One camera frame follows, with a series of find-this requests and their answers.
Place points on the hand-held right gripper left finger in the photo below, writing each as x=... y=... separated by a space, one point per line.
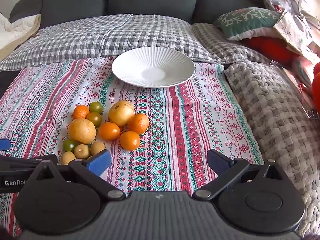
x=100 y=161

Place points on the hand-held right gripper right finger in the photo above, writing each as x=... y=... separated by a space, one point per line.
x=217 y=162

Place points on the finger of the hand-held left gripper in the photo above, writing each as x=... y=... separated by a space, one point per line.
x=4 y=145
x=25 y=161

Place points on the small yellow-green round fruit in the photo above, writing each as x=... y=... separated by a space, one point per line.
x=67 y=158
x=81 y=151
x=97 y=148

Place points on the orange tomato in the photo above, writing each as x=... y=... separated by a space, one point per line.
x=109 y=131
x=129 y=140

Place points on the golden yellow round pear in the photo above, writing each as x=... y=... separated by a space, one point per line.
x=82 y=131

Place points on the green-orange tomato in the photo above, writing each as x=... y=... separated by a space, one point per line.
x=94 y=119

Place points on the small tangerine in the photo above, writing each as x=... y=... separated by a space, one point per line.
x=80 y=112

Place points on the pale yellow round pear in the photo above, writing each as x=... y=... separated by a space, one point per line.
x=121 y=112

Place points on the green tomato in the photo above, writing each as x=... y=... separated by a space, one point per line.
x=96 y=107

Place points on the large tangerine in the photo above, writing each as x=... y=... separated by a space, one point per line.
x=139 y=123

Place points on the white ribbed plate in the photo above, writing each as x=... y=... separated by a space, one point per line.
x=140 y=62

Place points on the red green patterned tablecloth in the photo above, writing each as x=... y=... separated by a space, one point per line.
x=175 y=130

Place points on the brown checkered quilt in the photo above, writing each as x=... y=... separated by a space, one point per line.
x=275 y=120

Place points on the white blanket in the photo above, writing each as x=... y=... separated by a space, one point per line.
x=12 y=30

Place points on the clear acrylic tray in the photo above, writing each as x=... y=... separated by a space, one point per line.
x=277 y=63

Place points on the brown checkered pillow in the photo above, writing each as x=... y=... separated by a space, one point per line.
x=225 y=45

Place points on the orange plush toy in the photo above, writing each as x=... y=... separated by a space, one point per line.
x=316 y=85

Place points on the red cushion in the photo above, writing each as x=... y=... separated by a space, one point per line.
x=270 y=47

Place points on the pink patterned book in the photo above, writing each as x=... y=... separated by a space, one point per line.
x=303 y=70

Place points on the green snowflake cushion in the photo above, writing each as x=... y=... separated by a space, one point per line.
x=240 y=20

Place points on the white floral cloth bag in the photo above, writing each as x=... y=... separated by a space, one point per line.
x=292 y=27

